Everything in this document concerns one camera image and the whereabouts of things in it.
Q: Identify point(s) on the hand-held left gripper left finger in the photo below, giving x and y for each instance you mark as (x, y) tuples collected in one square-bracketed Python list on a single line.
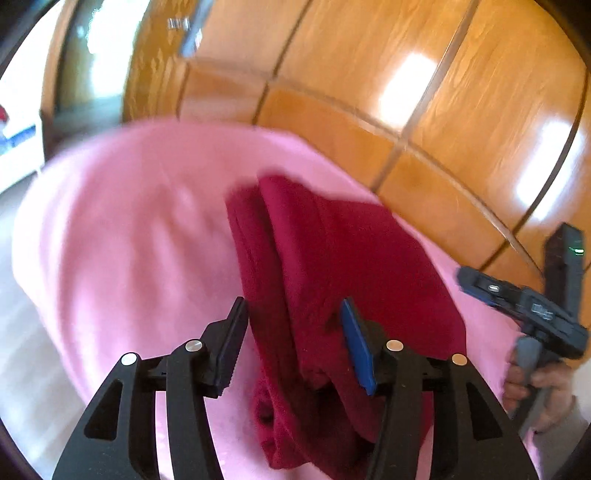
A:
[(228, 350)]

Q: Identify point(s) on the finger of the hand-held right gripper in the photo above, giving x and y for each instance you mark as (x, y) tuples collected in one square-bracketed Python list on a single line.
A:
[(485, 286)]

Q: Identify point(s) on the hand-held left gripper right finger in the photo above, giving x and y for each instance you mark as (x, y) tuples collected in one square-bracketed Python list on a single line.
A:
[(358, 350)]

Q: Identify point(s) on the dark red garment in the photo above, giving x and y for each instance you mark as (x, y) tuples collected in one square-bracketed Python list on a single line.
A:
[(346, 258)]

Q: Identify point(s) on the person's right forearm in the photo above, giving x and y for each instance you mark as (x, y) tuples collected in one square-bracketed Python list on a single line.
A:
[(554, 454)]

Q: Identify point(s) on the person's right hand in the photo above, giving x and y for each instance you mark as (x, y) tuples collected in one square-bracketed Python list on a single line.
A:
[(556, 383)]

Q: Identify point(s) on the pink blanket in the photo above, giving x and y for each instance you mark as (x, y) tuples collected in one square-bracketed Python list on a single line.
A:
[(138, 230)]

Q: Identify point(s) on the wooden wardrobe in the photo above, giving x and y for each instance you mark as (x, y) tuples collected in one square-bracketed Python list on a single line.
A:
[(351, 55)]

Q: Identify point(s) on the white furniture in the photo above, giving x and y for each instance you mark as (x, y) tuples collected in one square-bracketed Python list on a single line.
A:
[(18, 147)]

